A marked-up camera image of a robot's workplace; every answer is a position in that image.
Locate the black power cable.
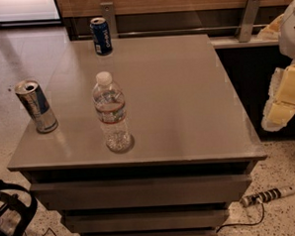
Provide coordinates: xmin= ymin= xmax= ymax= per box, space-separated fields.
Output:
xmin=214 ymin=202 xmax=267 ymax=234

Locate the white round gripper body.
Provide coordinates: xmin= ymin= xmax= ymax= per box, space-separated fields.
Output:
xmin=278 ymin=0 xmax=295 ymax=59

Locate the left metal bracket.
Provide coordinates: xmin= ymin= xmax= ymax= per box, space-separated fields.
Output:
xmin=100 ymin=2 xmax=119 ymax=39

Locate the metal bracket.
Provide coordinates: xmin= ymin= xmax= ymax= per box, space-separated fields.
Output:
xmin=100 ymin=2 xmax=119 ymax=39
xmin=238 ymin=0 xmax=261 ymax=43

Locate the grey drawer cabinet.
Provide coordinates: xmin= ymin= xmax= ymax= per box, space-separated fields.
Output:
xmin=9 ymin=35 xmax=264 ymax=236

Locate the silver blue red bull can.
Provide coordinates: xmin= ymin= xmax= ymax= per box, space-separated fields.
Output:
xmin=14 ymin=80 xmax=58 ymax=134

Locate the clear plastic water bottle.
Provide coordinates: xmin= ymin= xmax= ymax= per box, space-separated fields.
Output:
xmin=92 ymin=71 xmax=133 ymax=154

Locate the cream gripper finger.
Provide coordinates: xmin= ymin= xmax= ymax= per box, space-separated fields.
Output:
xmin=257 ymin=14 xmax=284 ymax=41
xmin=260 ymin=62 xmax=295 ymax=132

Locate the blue pepsi can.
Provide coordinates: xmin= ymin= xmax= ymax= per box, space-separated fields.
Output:
xmin=90 ymin=17 xmax=112 ymax=56

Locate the right metal bracket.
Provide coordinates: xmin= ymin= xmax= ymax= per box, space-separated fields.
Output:
xmin=238 ymin=0 xmax=261 ymax=43

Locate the black chair base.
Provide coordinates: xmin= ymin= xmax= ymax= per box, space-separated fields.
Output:
xmin=0 ymin=179 xmax=38 ymax=236

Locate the white power strip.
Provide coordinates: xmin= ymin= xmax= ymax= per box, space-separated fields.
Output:
xmin=241 ymin=185 xmax=295 ymax=207

